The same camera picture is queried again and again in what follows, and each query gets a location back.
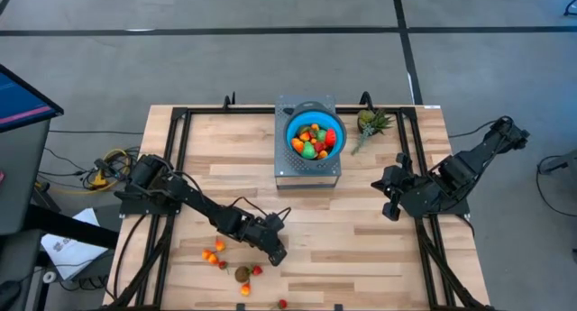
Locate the black plug connector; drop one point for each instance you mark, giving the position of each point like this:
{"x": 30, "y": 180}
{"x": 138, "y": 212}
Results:
{"x": 106, "y": 167}

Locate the white paper sheet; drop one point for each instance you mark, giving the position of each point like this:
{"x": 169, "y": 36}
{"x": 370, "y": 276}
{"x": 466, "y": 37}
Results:
{"x": 67, "y": 252}

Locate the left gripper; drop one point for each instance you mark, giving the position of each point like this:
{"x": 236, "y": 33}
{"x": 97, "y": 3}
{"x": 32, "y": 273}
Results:
{"x": 268, "y": 239}

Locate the brown toy kiwi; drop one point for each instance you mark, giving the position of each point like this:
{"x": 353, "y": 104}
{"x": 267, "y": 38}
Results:
{"x": 242, "y": 274}

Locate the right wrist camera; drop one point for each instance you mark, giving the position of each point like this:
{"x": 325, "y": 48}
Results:
{"x": 402, "y": 159}

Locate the potted succulent plant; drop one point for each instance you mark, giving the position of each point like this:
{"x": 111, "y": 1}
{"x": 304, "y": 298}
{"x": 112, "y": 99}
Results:
{"x": 367, "y": 119}

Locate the blue screen monitor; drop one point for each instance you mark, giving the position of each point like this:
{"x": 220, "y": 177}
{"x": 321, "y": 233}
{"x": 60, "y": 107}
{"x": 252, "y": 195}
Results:
{"x": 22, "y": 99}

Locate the black desk bar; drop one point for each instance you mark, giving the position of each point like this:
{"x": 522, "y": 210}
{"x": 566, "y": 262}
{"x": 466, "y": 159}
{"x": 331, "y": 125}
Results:
{"x": 72, "y": 227}

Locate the grey perforated metal stand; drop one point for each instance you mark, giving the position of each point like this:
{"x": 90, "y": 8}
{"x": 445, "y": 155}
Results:
{"x": 288, "y": 167}

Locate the orange toy peach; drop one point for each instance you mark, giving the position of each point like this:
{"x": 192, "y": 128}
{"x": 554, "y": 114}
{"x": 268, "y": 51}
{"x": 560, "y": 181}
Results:
{"x": 297, "y": 145}
{"x": 206, "y": 254}
{"x": 245, "y": 289}
{"x": 323, "y": 154}
{"x": 305, "y": 136}
{"x": 314, "y": 126}
{"x": 213, "y": 259}
{"x": 220, "y": 245}

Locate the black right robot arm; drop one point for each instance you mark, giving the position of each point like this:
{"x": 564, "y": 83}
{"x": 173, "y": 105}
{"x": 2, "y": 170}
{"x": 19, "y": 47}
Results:
{"x": 469, "y": 171}

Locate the blue collapsible bowl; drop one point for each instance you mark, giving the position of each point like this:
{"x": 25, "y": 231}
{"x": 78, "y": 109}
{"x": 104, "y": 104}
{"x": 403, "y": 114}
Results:
{"x": 290, "y": 124}

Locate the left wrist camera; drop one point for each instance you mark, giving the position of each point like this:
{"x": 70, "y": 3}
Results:
{"x": 275, "y": 222}

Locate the white tape roll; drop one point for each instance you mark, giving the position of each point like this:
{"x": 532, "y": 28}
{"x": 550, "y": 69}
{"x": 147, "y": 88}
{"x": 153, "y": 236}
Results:
{"x": 53, "y": 277}

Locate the green toy lime half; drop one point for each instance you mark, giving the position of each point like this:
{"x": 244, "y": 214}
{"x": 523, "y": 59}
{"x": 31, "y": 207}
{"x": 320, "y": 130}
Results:
{"x": 302, "y": 130}

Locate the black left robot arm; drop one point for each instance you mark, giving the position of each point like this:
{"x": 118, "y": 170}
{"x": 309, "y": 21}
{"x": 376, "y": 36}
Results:
{"x": 203, "y": 207}

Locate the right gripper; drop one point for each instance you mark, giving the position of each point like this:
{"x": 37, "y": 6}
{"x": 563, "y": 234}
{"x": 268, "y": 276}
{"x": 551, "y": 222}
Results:
{"x": 405, "y": 187}

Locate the black caster leg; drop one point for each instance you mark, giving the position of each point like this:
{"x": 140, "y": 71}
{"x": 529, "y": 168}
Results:
{"x": 572, "y": 11}

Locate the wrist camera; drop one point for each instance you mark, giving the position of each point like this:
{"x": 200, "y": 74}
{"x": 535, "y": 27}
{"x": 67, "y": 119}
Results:
{"x": 402, "y": 159}
{"x": 275, "y": 222}

